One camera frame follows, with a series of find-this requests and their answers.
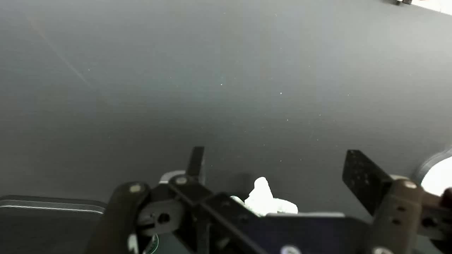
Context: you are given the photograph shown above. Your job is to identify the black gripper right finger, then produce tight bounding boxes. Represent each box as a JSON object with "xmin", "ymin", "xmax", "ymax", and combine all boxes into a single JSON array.
[{"xmin": 341, "ymin": 148, "xmax": 452, "ymax": 254}]

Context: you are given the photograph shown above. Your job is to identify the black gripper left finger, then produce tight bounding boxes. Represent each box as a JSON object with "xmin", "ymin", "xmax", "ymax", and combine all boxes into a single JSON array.
[{"xmin": 86, "ymin": 145, "xmax": 214, "ymax": 254}]

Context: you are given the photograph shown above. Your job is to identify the white cloth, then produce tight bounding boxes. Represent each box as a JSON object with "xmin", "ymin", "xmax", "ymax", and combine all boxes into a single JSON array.
[{"xmin": 230, "ymin": 176, "xmax": 299, "ymax": 217}]

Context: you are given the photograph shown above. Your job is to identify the white round disc dark rim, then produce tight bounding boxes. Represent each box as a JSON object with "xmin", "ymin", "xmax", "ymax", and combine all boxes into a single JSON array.
[{"xmin": 413, "ymin": 148, "xmax": 452, "ymax": 197}]

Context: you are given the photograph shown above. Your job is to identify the clear acrylic peg rack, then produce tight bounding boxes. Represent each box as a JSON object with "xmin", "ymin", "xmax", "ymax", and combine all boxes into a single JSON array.
[{"xmin": 0, "ymin": 193, "xmax": 107, "ymax": 254}]

